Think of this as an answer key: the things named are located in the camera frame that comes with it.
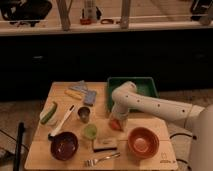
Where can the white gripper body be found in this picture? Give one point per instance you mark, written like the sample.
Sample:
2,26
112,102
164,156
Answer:
121,118

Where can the orange apple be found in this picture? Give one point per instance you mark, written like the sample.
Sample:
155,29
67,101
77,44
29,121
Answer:
115,125

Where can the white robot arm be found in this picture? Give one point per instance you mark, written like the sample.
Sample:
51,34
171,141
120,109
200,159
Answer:
196,119

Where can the green plastic cup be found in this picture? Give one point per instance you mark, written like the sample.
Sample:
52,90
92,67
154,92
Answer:
90,131

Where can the small metal cup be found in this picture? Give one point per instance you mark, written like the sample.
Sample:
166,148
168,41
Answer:
84,114

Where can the orange bowl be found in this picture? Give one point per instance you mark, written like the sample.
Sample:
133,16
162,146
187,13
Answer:
143,143

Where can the wooden block with black edge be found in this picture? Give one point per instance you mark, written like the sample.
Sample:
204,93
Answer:
103,144

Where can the blue sponge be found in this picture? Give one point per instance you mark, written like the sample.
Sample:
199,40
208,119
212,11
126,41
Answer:
90,98

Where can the green plastic tray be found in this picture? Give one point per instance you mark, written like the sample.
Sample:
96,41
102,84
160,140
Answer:
145,86

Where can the grey blue cloth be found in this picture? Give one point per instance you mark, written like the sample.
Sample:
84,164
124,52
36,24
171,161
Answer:
79,86

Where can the silver fork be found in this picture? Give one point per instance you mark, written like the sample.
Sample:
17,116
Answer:
93,162

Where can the dark purple bowl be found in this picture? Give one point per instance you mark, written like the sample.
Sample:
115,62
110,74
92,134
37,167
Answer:
63,146

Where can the green cucumber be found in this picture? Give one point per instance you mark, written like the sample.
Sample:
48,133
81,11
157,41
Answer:
47,113

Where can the black pole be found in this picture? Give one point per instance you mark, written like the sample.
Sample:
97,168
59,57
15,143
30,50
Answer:
17,158

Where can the white bottle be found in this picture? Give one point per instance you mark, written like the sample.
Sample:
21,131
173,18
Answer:
90,10

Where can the black office chair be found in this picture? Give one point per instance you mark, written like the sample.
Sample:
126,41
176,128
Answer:
29,12

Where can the white handled spatula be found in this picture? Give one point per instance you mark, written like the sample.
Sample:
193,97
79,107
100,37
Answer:
56,130

